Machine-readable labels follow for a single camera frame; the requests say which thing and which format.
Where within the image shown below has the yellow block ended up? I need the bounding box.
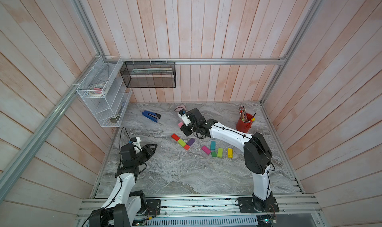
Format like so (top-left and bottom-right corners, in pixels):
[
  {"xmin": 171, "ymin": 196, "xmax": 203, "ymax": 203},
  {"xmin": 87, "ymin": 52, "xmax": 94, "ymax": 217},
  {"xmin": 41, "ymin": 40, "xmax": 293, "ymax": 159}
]
[{"xmin": 227, "ymin": 148, "xmax": 233, "ymax": 159}]

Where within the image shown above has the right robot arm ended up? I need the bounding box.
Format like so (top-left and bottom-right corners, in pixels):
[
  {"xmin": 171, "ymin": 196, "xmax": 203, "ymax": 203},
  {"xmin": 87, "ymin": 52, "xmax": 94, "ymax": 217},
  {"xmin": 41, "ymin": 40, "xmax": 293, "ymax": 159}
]
[{"xmin": 178, "ymin": 108, "xmax": 273, "ymax": 208}]

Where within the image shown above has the coloured pencils bunch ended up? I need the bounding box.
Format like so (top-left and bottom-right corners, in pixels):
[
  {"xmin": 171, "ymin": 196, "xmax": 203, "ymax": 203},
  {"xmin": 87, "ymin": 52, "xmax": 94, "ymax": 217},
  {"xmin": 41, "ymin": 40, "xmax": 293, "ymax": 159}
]
[{"xmin": 239, "ymin": 105, "xmax": 258, "ymax": 123}]

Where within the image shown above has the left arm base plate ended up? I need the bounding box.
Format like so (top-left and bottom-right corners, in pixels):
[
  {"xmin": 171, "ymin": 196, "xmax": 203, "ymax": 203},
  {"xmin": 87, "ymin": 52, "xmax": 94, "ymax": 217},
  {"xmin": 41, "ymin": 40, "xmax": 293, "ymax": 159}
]
[{"xmin": 137, "ymin": 199, "xmax": 161, "ymax": 218}]

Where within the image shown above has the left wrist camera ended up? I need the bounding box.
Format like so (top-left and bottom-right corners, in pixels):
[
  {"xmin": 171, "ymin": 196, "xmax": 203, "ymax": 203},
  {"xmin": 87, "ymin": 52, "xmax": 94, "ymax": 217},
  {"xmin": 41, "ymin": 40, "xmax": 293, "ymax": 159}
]
[{"xmin": 130, "ymin": 137, "xmax": 142, "ymax": 152}]

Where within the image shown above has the long red block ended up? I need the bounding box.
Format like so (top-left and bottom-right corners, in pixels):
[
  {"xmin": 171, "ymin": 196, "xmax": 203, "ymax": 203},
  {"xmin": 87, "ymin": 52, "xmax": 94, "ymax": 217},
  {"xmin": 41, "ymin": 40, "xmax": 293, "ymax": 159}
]
[{"xmin": 172, "ymin": 134, "xmax": 180, "ymax": 141}]

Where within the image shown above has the purple block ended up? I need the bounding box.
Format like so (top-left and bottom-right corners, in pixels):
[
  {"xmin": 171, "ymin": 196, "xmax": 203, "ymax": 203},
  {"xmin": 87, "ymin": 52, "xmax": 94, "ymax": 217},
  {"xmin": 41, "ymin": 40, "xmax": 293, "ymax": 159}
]
[{"xmin": 187, "ymin": 138, "xmax": 195, "ymax": 146}]

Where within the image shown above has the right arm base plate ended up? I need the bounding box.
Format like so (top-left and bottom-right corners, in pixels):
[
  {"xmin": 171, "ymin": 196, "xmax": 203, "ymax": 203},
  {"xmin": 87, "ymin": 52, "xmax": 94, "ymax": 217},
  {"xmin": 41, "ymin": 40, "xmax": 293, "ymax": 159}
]
[{"xmin": 235, "ymin": 196, "xmax": 280, "ymax": 213}]

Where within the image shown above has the light green block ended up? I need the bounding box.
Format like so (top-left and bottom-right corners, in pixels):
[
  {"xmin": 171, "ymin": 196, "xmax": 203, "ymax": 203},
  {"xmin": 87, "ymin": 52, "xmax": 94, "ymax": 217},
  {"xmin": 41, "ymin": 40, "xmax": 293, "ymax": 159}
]
[{"xmin": 217, "ymin": 148, "xmax": 223, "ymax": 158}]

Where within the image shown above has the white wire shelf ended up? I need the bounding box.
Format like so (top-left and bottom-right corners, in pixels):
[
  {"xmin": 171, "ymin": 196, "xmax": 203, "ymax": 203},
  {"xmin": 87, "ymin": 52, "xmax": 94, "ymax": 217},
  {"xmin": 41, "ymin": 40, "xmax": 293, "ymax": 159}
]
[{"xmin": 77, "ymin": 56, "xmax": 132, "ymax": 127}]

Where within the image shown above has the lime green block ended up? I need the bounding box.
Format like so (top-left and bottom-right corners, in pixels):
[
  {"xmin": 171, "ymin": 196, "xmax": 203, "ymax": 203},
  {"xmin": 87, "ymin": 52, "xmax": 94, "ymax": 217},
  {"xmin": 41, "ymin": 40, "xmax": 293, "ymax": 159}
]
[{"xmin": 178, "ymin": 139, "xmax": 187, "ymax": 147}]

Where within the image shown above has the tape roll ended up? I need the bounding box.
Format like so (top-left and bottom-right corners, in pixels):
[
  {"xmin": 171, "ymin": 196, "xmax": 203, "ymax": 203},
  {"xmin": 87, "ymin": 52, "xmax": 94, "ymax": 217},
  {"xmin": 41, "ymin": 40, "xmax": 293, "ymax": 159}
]
[{"xmin": 89, "ymin": 83, "xmax": 108, "ymax": 97}]

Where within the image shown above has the blue stapler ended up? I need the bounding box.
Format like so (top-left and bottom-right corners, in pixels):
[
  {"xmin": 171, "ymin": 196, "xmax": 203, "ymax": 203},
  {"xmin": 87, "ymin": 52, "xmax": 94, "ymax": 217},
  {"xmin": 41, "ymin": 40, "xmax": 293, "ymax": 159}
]
[{"xmin": 142, "ymin": 110, "xmax": 161, "ymax": 122}]

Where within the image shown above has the magenta block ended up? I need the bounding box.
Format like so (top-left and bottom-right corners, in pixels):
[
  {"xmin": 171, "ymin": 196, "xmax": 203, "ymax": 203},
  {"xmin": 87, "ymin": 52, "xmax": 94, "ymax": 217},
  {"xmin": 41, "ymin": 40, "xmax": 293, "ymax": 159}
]
[{"xmin": 202, "ymin": 146, "xmax": 211, "ymax": 155}]

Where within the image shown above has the red pencil cup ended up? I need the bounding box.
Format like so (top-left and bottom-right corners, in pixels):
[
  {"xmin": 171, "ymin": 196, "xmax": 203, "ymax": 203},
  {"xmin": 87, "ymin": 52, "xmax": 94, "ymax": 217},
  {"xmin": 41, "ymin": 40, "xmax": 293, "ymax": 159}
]
[{"xmin": 236, "ymin": 113, "xmax": 253, "ymax": 133}]

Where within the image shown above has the pink eraser case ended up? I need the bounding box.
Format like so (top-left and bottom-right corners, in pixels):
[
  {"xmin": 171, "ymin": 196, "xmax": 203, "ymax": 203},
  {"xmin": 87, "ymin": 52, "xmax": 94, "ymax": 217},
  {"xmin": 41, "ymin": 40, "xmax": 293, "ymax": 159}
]
[{"xmin": 175, "ymin": 105, "xmax": 186, "ymax": 112}]

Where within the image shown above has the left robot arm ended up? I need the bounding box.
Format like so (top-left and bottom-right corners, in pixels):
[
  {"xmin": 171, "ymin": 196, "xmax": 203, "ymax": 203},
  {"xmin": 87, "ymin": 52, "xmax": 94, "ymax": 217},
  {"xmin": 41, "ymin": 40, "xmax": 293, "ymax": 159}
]
[{"xmin": 85, "ymin": 143, "xmax": 157, "ymax": 227}]

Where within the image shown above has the black mesh basket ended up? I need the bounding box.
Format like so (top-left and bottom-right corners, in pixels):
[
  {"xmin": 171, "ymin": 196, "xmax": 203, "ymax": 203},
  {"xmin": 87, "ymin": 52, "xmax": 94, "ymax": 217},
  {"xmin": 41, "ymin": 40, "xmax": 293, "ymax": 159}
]
[{"xmin": 120, "ymin": 61, "xmax": 177, "ymax": 89}]

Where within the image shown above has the teal block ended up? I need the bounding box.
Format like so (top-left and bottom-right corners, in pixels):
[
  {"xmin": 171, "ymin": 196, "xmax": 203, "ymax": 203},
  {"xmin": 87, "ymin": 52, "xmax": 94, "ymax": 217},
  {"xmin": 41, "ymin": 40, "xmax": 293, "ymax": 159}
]
[{"xmin": 210, "ymin": 141, "xmax": 216, "ymax": 151}]

